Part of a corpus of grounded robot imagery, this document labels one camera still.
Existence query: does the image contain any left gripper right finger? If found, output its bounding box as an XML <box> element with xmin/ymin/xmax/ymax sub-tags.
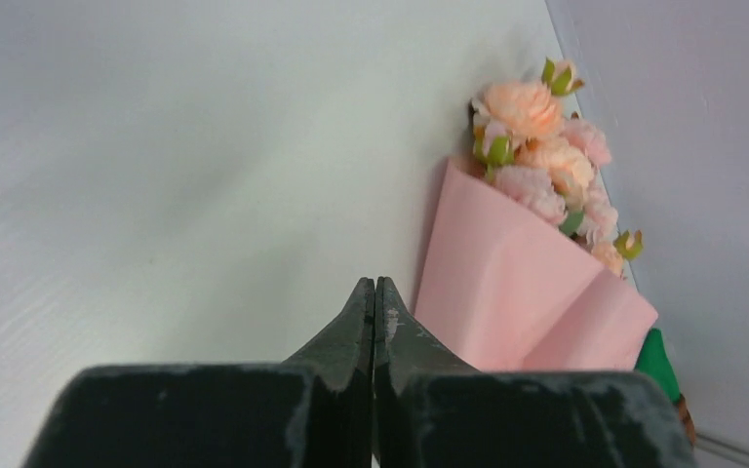
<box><xmin>374</xmin><ymin>277</ymin><xmax>696</xmax><ymax>467</ymax></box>

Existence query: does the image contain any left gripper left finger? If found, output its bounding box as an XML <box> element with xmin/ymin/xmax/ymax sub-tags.
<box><xmin>24</xmin><ymin>278</ymin><xmax>375</xmax><ymax>467</ymax></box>

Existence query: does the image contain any pink flower bouquet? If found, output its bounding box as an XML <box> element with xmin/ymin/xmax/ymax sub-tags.
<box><xmin>414</xmin><ymin>59</ymin><xmax>657</xmax><ymax>371</ymax></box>

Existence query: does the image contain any green cloth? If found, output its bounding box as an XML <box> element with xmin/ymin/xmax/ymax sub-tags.
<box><xmin>634</xmin><ymin>328</ymin><xmax>682</xmax><ymax>404</ymax></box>

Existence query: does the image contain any brown cloth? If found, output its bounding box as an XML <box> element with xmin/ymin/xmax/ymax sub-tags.
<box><xmin>674</xmin><ymin>394</ymin><xmax>697</xmax><ymax>448</ymax></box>

